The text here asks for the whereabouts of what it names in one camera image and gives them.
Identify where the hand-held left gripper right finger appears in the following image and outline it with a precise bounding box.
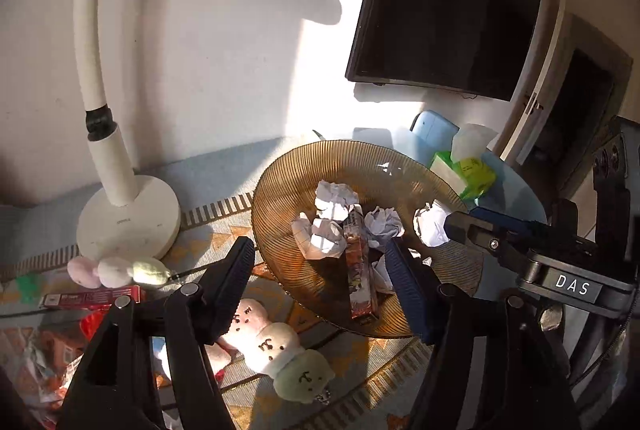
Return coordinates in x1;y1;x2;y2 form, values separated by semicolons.
382;237;583;430

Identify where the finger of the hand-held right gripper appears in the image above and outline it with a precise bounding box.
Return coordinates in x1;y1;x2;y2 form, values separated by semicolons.
469;206;552;237
444;211;532;271

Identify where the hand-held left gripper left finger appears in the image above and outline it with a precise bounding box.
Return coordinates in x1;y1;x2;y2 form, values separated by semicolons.
55;236;258;430

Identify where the white paper ball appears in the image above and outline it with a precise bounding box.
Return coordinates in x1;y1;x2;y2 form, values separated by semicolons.
315;180;360;221
413;200;452;247
292;212;348;259
372;255;401;295
364;206;406;251

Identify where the amber ribbed glass bowl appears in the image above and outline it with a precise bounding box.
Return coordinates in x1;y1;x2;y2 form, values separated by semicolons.
251;140;485;340

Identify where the long red printed box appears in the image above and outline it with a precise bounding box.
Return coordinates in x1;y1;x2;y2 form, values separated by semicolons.
342;205;381;321
39;285;147;311

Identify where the green tissue pack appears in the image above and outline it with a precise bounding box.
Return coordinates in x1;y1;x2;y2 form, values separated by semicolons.
429;124;497;201

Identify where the pastel dango plush with faces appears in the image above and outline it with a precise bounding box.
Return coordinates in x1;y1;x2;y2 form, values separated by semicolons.
217;299;337;405

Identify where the pink white plush toy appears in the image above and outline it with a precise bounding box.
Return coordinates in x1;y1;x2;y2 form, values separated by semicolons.
154;337;237;385

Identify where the light blue case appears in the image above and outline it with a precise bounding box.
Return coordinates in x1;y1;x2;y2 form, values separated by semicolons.
410;110;462;167

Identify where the plain pastel dango plush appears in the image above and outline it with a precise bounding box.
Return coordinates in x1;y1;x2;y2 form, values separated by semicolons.
67;255;172;289

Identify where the white desk lamp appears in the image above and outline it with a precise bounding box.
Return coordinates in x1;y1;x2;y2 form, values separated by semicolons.
72;0;182;261

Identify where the patterned woven tablecloth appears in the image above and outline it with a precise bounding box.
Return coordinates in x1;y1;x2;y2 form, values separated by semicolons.
0;135;501;430

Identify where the cabinet with dark opening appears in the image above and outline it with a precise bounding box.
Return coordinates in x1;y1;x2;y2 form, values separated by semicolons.
500;0;635;205

